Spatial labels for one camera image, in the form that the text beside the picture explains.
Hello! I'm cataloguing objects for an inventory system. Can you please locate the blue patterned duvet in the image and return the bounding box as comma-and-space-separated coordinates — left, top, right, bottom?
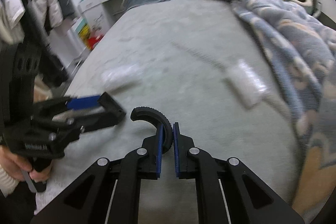
229, 0, 335, 222

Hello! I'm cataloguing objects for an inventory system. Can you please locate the white plastic wrapper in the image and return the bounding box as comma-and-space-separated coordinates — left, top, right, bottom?
226, 59, 268, 109

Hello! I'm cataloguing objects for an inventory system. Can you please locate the black angular plastic piece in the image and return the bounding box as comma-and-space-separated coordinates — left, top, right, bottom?
97, 92, 126, 128

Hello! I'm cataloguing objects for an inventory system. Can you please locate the black curved plastic piece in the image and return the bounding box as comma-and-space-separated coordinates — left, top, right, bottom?
130, 106, 174, 153

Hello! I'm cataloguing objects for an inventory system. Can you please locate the person's left hand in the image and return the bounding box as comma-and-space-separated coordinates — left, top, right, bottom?
0, 146, 52, 182

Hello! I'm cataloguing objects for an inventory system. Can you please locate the grey bed with sheet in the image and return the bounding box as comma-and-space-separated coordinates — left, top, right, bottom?
35, 0, 301, 223

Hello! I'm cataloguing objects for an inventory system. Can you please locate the hanging black garment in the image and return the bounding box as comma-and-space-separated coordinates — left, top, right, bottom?
21, 0, 69, 88

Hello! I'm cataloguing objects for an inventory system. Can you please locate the clear plastic bag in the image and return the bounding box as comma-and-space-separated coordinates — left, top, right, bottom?
99, 64, 142, 91

